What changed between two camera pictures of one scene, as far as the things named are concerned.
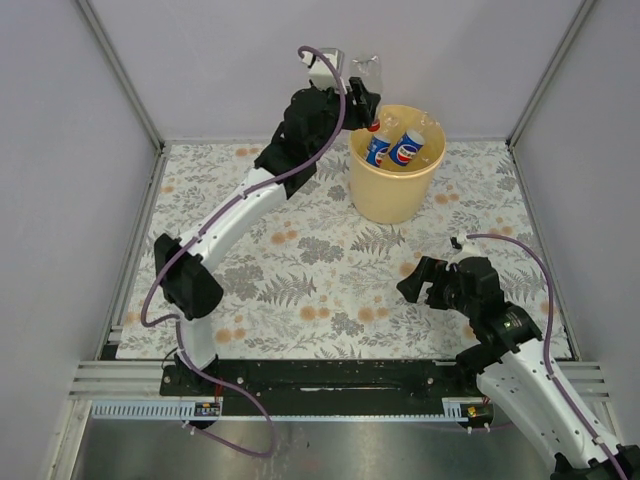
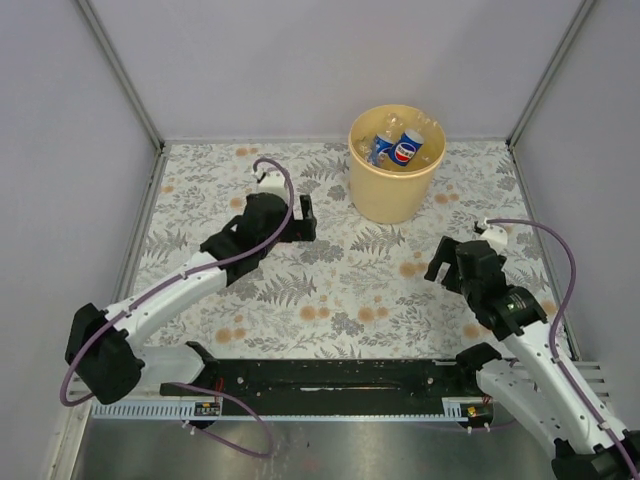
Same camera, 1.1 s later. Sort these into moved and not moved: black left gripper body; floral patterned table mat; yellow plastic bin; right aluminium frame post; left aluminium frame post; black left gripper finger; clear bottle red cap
Moved: black left gripper finger; black left gripper body; clear bottle red cap
Not moved: left aluminium frame post; right aluminium frame post; floral patterned table mat; yellow plastic bin
